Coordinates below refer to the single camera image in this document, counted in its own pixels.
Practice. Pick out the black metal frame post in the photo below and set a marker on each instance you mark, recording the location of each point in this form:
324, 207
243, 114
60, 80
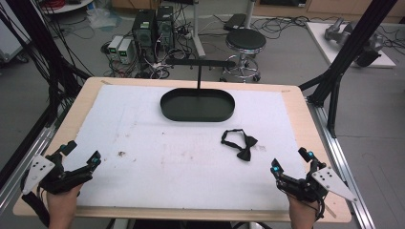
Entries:
41, 47
353, 47

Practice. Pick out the black bow tie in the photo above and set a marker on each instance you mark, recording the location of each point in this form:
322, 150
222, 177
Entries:
245, 146

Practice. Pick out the white power supply unit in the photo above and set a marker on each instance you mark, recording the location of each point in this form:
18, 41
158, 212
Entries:
125, 51
114, 46

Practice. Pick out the black round stool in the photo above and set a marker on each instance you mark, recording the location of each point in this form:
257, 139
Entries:
245, 39

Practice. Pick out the black computer tower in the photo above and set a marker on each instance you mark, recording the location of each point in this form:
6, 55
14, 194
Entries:
165, 27
144, 31

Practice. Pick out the round white table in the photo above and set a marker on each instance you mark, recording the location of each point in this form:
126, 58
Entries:
65, 6

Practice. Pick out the black flat device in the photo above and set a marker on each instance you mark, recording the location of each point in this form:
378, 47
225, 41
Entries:
235, 21

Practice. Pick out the white foam mat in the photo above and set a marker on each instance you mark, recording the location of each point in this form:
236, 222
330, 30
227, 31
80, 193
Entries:
159, 159

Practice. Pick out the white floor board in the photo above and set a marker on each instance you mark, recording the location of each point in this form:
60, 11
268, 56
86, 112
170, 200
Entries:
321, 41

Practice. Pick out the clear plastic bag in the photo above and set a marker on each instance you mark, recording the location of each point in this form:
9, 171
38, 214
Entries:
102, 19

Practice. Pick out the aluminium rail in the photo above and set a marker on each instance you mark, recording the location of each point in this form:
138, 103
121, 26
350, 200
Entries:
28, 156
337, 152

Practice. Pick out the person's left hand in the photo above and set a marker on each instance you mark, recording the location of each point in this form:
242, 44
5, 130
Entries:
62, 206

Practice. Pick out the white table leg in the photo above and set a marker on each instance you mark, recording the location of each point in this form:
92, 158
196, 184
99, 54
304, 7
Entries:
197, 31

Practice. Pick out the black hanger stand with tray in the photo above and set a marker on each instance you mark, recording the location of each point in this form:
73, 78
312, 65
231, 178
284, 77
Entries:
197, 106

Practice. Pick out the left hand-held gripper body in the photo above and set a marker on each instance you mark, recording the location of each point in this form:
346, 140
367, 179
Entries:
38, 168

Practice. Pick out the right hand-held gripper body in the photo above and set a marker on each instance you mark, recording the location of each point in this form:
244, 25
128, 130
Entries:
328, 181

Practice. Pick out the person's right hand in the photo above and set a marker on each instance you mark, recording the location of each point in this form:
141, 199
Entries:
301, 213

